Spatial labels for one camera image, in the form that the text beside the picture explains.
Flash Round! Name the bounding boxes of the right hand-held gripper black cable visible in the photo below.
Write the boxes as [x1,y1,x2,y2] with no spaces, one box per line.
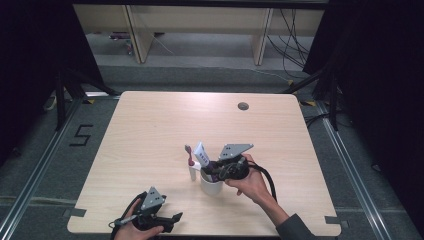
[245,160,278,203]

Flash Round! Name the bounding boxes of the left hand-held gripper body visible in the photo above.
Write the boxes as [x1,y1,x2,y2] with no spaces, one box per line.
[132,186,168,233]

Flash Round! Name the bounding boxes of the small colourful clutter under shelf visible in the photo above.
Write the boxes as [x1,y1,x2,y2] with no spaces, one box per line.
[107,31,135,56]

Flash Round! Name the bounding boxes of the hand-held gripper black cable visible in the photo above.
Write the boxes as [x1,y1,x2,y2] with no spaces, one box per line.
[108,191,148,240]
[245,160,278,203]

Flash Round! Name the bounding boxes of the black metal stand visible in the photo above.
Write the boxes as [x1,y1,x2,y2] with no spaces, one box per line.
[279,65,342,132]
[53,65,120,132]

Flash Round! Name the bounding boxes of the aluminium floor rail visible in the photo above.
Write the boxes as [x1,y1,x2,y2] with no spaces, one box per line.
[0,98,83,240]
[314,99,394,240]

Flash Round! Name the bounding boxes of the grey tape strip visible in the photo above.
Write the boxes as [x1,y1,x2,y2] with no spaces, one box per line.
[62,207,88,219]
[324,215,350,230]

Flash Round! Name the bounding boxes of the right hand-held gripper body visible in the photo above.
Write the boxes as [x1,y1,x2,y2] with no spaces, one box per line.
[209,143,255,183]

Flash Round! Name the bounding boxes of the light wooden shelf unit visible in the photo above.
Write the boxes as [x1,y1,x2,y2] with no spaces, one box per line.
[72,3,326,66]

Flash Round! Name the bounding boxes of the bundle of black cables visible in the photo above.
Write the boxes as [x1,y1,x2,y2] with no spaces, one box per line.
[266,8,312,80]

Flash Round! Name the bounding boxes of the white purple toothpaste tube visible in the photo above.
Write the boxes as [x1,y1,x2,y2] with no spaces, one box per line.
[192,140,220,184]

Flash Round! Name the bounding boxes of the pink toothbrush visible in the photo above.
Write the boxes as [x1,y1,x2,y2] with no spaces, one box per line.
[184,143,196,168]

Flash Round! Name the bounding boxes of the left hand-held gripper black cable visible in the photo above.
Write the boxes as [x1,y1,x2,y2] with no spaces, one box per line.
[108,191,148,240]

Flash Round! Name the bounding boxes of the black curtain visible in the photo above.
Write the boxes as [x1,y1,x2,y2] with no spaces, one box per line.
[0,0,108,168]
[302,0,424,231]

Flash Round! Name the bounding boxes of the white cup with handle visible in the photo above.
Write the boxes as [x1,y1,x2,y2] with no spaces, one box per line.
[187,161,224,197]

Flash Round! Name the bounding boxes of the person's right hand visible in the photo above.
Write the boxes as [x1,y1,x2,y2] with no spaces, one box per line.
[224,153,272,205]

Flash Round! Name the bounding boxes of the person's left hand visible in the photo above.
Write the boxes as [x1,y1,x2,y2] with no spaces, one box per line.
[113,199,165,240]

